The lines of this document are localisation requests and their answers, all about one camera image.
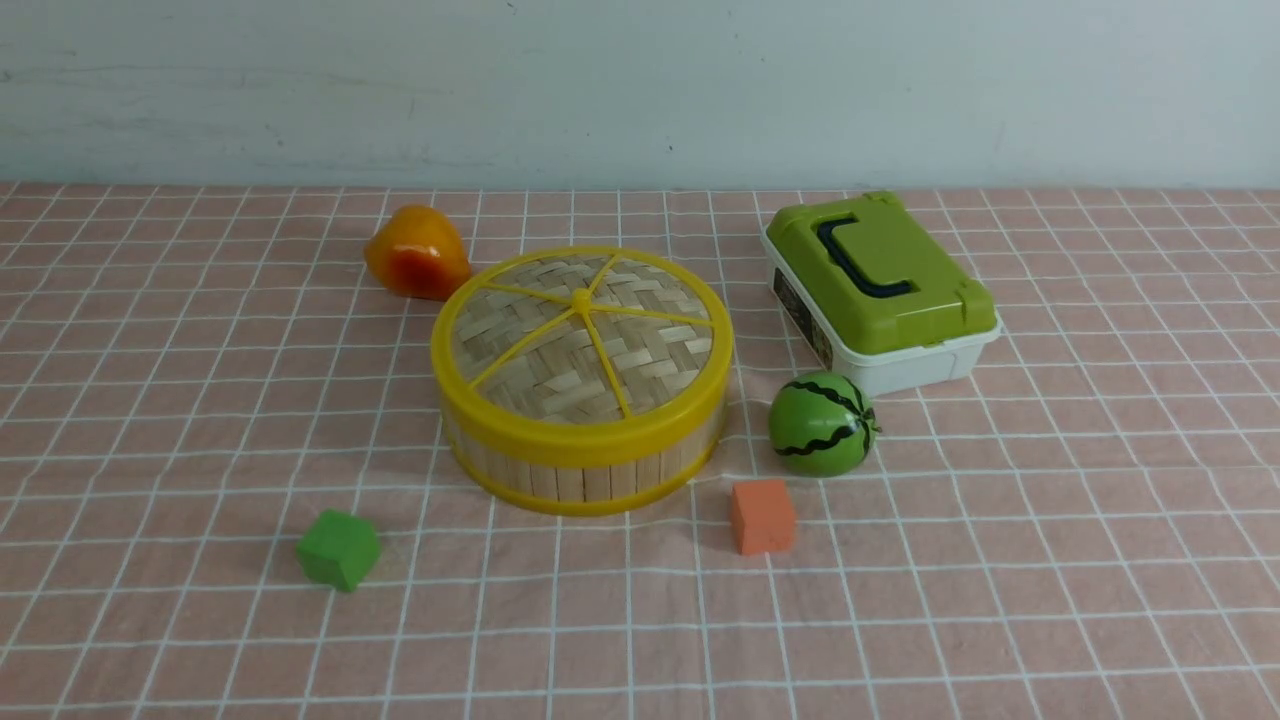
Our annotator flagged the yellow woven bamboo steamer lid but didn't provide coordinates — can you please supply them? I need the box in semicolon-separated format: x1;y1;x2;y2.
430;246;733;468

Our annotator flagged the yellow bamboo steamer basket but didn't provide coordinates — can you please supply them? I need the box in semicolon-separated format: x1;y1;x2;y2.
442;398;730;516

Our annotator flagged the green toy watermelon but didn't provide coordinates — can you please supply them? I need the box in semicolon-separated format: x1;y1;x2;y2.
768;372;882;478

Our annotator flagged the orange foam cube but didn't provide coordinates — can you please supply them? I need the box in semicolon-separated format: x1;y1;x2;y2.
730;478;797;556

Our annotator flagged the green white lunch box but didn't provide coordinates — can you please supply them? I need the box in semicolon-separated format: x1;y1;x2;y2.
762;191;1004;397

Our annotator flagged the orange yellow toy pear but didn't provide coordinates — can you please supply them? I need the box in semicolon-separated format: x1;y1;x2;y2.
364;204;472;302

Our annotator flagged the green foam cube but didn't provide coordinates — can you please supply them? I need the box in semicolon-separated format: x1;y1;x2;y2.
294;509;381;593

